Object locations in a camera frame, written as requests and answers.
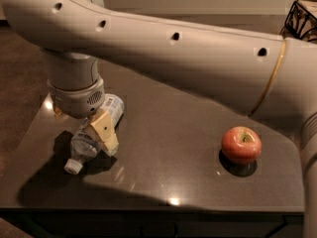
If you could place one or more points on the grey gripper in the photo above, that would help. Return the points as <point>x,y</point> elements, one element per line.
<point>76,102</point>

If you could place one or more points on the blue plastic bottle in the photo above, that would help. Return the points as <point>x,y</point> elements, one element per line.
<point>82,147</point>

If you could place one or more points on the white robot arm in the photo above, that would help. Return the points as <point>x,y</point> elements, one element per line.
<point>269,78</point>

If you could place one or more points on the red apple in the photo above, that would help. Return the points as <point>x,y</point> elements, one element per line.
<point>241,145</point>

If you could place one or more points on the black wire basket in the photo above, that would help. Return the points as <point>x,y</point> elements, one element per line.
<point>301,21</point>

